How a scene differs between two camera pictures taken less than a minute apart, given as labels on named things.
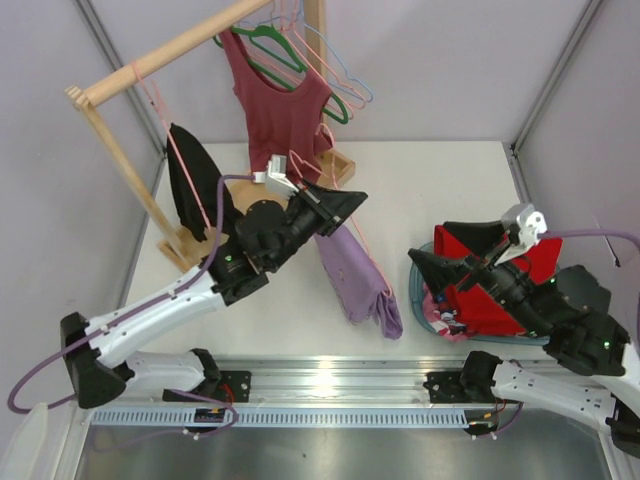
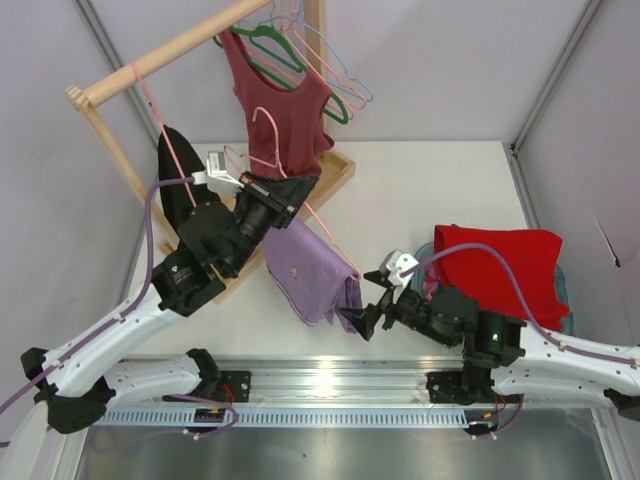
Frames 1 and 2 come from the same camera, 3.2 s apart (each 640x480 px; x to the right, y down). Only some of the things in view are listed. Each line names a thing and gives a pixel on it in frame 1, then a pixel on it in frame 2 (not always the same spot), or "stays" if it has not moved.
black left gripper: x=322 y=210 → x=272 y=201
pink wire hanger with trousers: x=298 y=159 → x=277 y=159
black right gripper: x=473 y=272 → x=385 y=307
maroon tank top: x=281 y=121 stays
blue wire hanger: x=301 y=18 stays
